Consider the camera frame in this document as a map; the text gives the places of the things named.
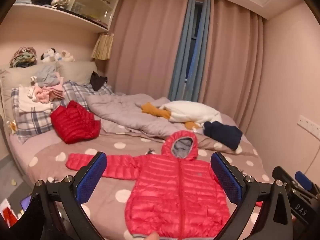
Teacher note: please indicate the pink curtain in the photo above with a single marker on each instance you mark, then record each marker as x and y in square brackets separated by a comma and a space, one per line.
[145, 50]
[230, 67]

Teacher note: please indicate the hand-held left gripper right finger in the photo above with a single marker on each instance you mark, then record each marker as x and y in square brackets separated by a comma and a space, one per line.
[225, 177]

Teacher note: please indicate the person's left hand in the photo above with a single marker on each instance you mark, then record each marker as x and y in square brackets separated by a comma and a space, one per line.
[151, 236]

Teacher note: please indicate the polka dot bed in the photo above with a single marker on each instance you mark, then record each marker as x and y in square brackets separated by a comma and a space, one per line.
[50, 160]

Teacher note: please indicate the beige plush toy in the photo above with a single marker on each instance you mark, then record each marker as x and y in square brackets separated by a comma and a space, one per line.
[67, 55]

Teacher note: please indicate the white folded clothes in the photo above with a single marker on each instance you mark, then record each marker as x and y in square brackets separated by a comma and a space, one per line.
[32, 102]

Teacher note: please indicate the red hooded puffer jacket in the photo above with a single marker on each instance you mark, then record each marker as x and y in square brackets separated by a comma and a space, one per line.
[175, 190]

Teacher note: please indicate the grey-blue garment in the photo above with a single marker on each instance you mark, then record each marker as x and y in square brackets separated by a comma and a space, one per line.
[48, 76]

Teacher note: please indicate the pile of pink white clothes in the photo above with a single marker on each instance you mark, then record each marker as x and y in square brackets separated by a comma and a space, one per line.
[17, 77]

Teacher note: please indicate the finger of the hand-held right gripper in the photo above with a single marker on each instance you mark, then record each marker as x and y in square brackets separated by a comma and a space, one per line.
[303, 181]
[283, 177]

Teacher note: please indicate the white wall socket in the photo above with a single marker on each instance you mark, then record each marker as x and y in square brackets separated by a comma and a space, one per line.
[308, 126]

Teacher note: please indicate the plaid sheet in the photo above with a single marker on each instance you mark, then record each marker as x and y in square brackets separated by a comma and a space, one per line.
[80, 90]

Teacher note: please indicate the pink folded clothes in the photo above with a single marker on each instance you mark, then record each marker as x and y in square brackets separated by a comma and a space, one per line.
[53, 92]

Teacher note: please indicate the black and white plush toy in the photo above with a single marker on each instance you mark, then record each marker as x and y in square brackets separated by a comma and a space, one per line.
[48, 55]

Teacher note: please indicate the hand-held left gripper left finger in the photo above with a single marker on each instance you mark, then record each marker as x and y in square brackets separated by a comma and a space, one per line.
[88, 180]

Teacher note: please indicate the red and white box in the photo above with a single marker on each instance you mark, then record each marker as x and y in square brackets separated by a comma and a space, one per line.
[7, 213]

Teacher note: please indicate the white goose plush toy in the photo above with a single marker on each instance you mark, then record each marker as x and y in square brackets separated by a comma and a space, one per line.
[190, 111]

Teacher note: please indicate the white wall shelf cabinet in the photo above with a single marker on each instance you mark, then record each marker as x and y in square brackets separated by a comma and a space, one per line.
[75, 12]

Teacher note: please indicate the plaid pillow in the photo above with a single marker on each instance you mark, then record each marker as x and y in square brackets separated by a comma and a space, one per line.
[32, 123]

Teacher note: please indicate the multicoloured cloth pile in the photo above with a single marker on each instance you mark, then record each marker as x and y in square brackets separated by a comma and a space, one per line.
[23, 57]

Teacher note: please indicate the black garment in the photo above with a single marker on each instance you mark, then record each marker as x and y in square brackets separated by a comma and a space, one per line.
[97, 81]

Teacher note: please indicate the grey quilt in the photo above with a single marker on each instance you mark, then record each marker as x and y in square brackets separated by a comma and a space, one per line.
[125, 115]

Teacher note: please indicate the blue curtain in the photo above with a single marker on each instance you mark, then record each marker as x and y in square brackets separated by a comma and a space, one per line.
[182, 62]

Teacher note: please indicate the navy blue garment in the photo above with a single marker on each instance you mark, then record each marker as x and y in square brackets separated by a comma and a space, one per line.
[223, 133]

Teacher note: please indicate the beige pillow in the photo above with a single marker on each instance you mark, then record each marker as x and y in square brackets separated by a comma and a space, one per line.
[77, 71]

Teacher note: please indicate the purple phone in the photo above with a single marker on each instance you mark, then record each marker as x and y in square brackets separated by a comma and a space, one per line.
[25, 203]

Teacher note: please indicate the straw lampshade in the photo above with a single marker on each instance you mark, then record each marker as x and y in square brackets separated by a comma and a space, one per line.
[103, 46]

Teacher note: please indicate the dark red puffer jacket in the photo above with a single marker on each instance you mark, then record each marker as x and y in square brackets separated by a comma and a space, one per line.
[73, 122]

